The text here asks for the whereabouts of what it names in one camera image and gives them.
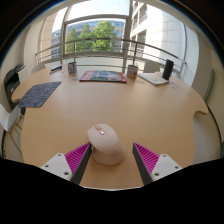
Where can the red magazine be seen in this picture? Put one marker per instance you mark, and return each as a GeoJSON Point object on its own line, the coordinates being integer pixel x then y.
{"type": "Point", "coordinates": [102, 76]}

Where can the pale pink computer mouse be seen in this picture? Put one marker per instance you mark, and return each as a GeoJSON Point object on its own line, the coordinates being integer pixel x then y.
{"type": "Point", "coordinates": [106, 146]}

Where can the white notebook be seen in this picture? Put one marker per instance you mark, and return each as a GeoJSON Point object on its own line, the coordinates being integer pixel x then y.
{"type": "Point", "coordinates": [153, 78]}

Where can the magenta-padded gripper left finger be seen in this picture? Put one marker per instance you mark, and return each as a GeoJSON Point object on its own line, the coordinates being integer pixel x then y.
{"type": "Point", "coordinates": [77, 157]}

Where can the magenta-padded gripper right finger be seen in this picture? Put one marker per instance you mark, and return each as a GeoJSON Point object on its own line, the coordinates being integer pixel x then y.
{"type": "Point", "coordinates": [146, 157]}

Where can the white chair with wooden legs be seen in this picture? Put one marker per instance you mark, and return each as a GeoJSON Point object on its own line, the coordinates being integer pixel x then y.
{"type": "Point", "coordinates": [8, 119]}

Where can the dark blue patterned mouse pad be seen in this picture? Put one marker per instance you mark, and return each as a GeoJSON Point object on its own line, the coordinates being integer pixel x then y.
{"type": "Point", "coordinates": [39, 93]}

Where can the black and white printer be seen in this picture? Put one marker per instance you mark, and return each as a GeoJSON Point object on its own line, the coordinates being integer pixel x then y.
{"type": "Point", "coordinates": [12, 82]}

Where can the metal balcony railing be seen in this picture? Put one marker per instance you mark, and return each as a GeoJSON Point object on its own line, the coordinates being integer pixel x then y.
{"type": "Point", "coordinates": [100, 40]}

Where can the green tree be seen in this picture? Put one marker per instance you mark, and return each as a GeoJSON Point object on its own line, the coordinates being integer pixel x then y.
{"type": "Point", "coordinates": [100, 33]}

